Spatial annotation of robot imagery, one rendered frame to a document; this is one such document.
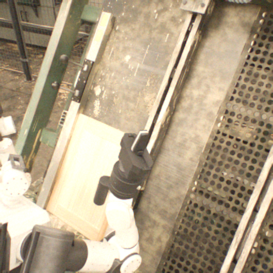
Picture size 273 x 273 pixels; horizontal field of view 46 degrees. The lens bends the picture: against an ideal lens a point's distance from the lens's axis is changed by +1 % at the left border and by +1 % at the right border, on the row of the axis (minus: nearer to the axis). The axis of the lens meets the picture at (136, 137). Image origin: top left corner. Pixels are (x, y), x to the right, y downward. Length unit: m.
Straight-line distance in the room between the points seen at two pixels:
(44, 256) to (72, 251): 0.08
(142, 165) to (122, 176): 0.08
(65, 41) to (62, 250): 1.07
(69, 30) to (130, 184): 1.05
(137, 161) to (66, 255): 0.33
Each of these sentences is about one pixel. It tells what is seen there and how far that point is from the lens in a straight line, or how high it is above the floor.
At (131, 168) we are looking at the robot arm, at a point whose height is 1.57.
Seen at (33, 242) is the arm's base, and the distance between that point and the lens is 0.97.
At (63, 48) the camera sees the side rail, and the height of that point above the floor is 1.49.
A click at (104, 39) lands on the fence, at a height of 1.57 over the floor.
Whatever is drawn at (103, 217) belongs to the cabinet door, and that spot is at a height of 0.98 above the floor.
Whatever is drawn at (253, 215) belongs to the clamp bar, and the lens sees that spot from 1.14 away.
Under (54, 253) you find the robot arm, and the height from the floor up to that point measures 1.35.
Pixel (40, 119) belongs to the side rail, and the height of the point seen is 1.19.
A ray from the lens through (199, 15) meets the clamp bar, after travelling 1.29.
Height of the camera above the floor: 2.08
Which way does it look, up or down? 37 degrees down
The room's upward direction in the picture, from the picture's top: straight up
